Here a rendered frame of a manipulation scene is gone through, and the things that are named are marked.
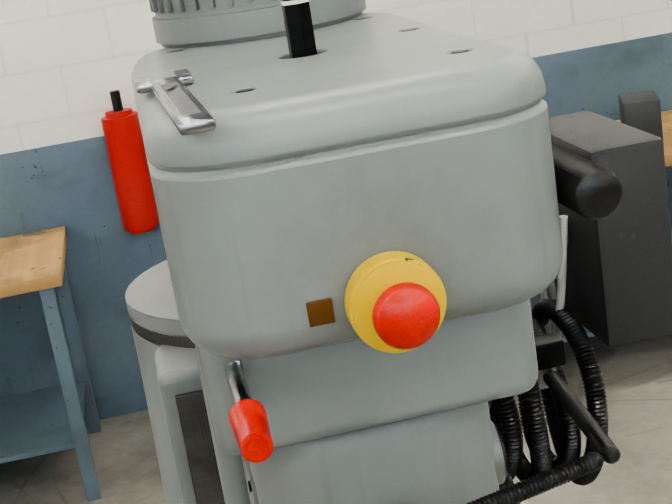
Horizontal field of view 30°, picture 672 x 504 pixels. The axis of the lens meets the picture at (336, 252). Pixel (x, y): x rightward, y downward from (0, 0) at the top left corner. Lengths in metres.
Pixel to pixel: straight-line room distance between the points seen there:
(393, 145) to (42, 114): 4.48
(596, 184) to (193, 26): 0.44
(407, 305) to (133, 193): 4.40
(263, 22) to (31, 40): 4.09
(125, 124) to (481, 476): 4.15
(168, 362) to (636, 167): 0.56
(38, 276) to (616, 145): 3.42
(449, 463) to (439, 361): 0.10
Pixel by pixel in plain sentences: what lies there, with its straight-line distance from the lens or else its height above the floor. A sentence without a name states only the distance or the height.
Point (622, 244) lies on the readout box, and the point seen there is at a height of 1.62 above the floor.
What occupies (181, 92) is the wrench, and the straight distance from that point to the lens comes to 0.80.
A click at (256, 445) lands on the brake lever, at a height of 1.70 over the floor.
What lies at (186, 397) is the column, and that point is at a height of 1.50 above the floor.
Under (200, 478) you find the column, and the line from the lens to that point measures 1.44.
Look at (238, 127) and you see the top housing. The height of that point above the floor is 1.88.
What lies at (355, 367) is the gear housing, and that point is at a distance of 0.89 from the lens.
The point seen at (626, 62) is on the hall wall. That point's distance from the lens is 5.61.
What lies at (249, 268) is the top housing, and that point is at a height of 1.80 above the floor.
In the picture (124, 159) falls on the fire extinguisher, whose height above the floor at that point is 1.11.
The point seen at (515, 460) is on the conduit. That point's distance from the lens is 1.32.
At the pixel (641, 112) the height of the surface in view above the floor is 1.02.
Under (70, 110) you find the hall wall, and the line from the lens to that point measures 5.19.
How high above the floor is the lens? 2.00
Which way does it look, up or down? 16 degrees down
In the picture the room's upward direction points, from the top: 9 degrees counter-clockwise
